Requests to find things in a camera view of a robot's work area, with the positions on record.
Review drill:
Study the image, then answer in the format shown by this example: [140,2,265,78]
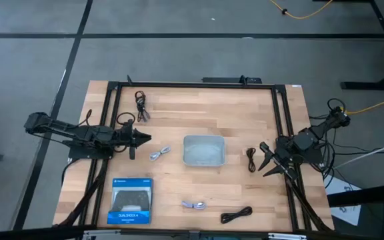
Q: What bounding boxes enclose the white USB-C cable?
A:
[149,145,172,162]
[181,200,207,211]

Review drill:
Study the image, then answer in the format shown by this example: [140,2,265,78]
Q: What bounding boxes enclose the silver mount bracket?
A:
[267,232,308,240]
[81,229,126,240]

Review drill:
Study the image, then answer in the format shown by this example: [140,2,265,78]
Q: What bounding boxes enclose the black table stand legs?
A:
[313,0,384,91]

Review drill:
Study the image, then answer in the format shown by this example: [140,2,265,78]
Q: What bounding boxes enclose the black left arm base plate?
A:
[67,143,115,160]

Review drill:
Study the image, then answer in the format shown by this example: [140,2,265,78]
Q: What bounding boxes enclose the white paper sheet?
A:
[323,175,363,227]

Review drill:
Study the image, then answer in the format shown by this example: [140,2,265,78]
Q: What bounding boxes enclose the black cable with loop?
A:
[134,90,151,123]

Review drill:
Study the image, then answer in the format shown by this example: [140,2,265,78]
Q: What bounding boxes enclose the black rig crossbar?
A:
[0,225,313,240]

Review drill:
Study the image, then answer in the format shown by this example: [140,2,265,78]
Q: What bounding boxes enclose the black metal table frame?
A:
[77,79,315,233]

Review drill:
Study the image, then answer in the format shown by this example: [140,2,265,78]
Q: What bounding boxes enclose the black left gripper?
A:
[113,123,153,161]

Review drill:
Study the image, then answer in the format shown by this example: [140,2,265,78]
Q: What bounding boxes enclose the white floor cable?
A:
[333,137,384,169]

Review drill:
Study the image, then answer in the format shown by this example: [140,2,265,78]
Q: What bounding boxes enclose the black arm cable harness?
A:
[283,175,335,233]
[53,159,111,228]

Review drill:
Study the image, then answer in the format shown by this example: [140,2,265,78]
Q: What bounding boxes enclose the black furniture beam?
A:
[327,182,384,240]

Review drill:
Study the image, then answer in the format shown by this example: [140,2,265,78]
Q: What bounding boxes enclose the yellow extension cable with plug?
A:
[340,94,384,116]

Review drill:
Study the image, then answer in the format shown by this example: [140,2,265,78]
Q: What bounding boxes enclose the black USB-C cable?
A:
[220,206,253,225]
[246,147,257,173]

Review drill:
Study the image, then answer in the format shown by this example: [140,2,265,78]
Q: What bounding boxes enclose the grey plastic bin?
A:
[182,134,227,167]

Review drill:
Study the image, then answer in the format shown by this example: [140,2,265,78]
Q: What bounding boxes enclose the blue DualShock 4 box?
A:
[107,177,154,225]

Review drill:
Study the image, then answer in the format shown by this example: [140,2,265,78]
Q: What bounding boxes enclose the yellow floor cable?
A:
[268,0,335,20]

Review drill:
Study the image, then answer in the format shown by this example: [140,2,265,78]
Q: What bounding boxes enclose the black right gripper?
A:
[257,137,305,181]

